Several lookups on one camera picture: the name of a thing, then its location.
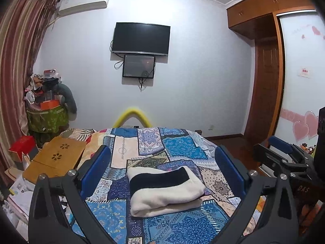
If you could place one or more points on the blue patchwork bedspread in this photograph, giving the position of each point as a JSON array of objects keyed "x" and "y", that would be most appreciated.
[{"x": 152, "y": 144}]

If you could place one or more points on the black wall television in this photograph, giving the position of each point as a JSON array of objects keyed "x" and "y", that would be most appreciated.
[{"x": 141, "y": 38}]

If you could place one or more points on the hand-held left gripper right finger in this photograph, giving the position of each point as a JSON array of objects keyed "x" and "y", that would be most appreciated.
[{"x": 228, "y": 172}]

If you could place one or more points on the small black monitor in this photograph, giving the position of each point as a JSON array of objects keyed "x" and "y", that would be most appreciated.
[{"x": 138, "y": 66}]

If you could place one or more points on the white heart-sticker wardrobe door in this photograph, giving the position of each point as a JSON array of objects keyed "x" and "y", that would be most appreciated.
[{"x": 299, "y": 94}]

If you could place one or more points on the wooden overhead cabinet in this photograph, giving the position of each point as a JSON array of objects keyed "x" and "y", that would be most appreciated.
[{"x": 261, "y": 7}]

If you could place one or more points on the brown wooden door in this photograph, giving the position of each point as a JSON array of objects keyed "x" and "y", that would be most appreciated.
[{"x": 264, "y": 89}]

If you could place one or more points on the pile of papers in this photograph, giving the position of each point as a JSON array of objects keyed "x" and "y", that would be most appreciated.
[{"x": 20, "y": 195}]

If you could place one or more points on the peach floral blanket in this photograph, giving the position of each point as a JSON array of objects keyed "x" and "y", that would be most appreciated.
[{"x": 95, "y": 142}]

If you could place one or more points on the small toy figures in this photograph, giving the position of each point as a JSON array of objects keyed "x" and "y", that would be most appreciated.
[{"x": 307, "y": 148}]

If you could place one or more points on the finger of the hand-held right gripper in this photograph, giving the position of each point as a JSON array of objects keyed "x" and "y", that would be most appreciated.
[
  {"x": 269, "y": 156},
  {"x": 280, "y": 143}
]

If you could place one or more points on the red box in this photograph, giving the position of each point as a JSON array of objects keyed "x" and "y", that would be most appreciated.
[{"x": 22, "y": 144}]

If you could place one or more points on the wooden lap desk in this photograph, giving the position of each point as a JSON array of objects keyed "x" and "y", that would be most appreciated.
[{"x": 55, "y": 160}]

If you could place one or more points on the black and cream striped sweater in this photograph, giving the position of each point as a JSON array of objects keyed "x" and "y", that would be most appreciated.
[{"x": 165, "y": 190}]

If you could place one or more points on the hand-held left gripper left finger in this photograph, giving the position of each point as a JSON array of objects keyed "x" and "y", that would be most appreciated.
[{"x": 95, "y": 170}]

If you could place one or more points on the grey bed sheet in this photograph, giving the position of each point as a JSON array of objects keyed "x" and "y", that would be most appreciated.
[{"x": 207, "y": 142}]

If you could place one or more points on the striped brown curtain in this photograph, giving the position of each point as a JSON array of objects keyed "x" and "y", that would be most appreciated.
[{"x": 17, "y": 68}]

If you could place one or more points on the white air conditioner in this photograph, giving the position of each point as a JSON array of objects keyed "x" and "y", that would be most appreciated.
[{"x": 83, "y": 3}]

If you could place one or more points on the yellow foam tube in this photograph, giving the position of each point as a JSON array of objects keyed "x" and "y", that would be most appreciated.
[{"x": 132, "y": 110}]

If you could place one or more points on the orange box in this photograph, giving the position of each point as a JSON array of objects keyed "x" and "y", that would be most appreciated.
[{"x": 50, "y": 105}]

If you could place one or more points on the pile of clutter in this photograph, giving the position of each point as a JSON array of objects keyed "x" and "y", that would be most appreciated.
[{"x": 43, "y": 83}]

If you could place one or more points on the striped beige cloth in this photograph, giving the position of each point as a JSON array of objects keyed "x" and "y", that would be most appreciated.
[{"x": 76, "y": 134}]

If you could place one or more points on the red label sticker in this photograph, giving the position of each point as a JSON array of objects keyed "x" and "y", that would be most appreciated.
[{"x": 304, "y": 72}]

